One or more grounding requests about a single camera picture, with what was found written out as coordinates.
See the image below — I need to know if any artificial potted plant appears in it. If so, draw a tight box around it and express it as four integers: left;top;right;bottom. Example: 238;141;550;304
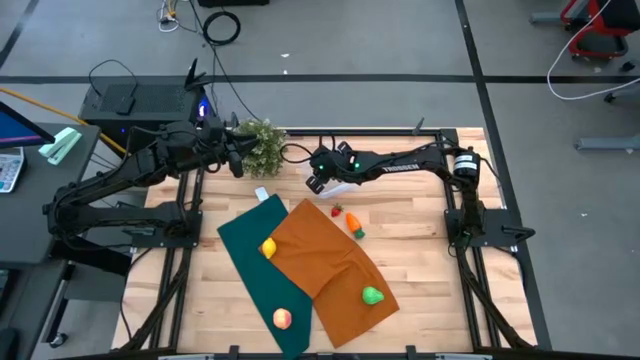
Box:
233;118;286;179

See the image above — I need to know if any dark grey desk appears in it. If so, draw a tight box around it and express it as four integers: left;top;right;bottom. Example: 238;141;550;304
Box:
0;122;103;360

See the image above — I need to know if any red and black chair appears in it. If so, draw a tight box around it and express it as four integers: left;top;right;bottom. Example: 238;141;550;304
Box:
559;0;640;61

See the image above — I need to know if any pink toy peach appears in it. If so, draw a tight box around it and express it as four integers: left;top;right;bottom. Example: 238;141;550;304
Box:
272;307;294;331

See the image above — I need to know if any black wifi antenna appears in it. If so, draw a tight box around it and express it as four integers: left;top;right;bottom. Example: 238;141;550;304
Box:
183;57;214;92

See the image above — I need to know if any mint green stapler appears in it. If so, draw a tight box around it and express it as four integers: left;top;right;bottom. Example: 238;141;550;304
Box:
38;126;83;167

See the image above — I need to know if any black table frame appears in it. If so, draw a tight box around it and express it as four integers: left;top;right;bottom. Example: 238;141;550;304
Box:
112;127;554;360

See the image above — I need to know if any white cable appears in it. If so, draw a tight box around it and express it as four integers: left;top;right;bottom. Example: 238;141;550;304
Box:
546;0;640;101

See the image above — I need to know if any orange toy carrot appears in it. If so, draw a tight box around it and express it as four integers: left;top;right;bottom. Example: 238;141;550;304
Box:
345;211;366;240

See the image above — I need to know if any orange cloth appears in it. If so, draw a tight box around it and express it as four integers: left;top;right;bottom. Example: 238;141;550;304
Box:
259;198;400;350

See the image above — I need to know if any teal cloth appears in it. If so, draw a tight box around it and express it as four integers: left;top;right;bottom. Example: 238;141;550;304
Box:
216;193;314;360

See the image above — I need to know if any white calculator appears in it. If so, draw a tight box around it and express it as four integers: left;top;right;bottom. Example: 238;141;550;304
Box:
0;146;26;194

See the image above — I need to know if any green toy pear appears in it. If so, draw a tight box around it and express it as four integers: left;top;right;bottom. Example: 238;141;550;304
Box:
361;285;386;306

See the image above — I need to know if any black computer tower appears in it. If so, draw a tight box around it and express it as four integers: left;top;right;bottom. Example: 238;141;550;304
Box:
78;82;209;151

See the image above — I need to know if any coiled black cable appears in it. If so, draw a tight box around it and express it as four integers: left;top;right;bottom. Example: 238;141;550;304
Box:
201;10;243;47

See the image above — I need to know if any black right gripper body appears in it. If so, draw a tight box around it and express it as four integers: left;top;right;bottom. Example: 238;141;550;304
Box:
308;143;352;184

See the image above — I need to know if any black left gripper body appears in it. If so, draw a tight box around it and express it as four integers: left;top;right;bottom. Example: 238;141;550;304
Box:
197;117;241;174

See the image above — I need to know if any small black box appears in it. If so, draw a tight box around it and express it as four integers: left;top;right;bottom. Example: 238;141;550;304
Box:
115;95;137;116

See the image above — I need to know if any computer monitor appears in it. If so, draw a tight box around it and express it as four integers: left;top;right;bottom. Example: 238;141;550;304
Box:
0;101;56;150

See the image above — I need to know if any yellow cable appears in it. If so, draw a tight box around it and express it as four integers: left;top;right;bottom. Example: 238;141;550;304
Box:
0;87;127;155

